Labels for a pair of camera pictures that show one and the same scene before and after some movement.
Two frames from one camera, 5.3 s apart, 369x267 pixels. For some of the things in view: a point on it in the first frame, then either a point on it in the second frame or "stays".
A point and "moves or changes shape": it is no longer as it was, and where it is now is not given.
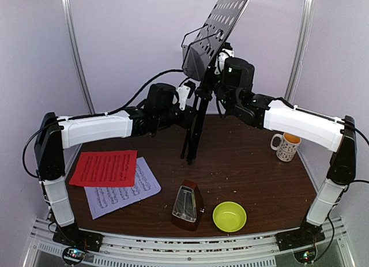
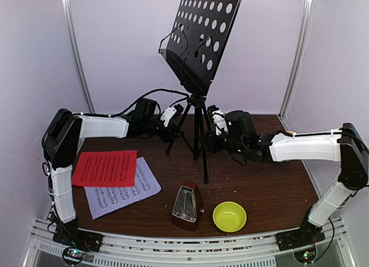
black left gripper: (185, 123) to (172, 128)
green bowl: (229, 216) stays
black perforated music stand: (199, 53) moves or changes shape
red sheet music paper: (104, 168) stays
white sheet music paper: (101, 200) stays
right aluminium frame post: (301, 46) stays
